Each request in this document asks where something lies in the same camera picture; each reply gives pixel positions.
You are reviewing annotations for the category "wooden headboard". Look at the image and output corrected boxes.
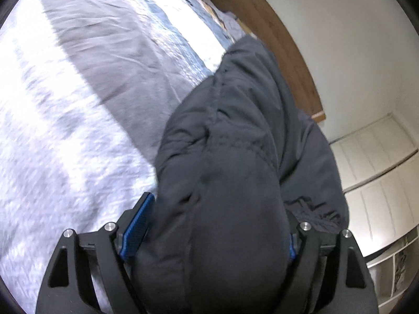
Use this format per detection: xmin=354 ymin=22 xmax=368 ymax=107
xmin=209 ymin=0 xmax=327 ymax=124

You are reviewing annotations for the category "black padded jacket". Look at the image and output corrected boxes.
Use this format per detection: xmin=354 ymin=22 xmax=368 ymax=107
xmin=133 ymin=35 xmax=349 ymax=314

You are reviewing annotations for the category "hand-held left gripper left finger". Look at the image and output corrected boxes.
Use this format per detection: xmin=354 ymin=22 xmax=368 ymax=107
xmin=34 ymin=192 xmax=155 ymax=314

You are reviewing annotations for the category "white shelf unit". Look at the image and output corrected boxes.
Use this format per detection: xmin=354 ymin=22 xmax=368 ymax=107
xmin=365 ymin=226 xmax=419 ymax=314

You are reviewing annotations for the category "white wardrobe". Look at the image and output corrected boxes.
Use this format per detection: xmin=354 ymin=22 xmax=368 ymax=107
xmin=329 ymin=113 xmax=419 ymax=260

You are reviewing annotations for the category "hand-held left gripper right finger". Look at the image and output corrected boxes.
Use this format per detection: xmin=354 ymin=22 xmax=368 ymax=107
xmin=287 ymin=212 xmax=381 ymax=314

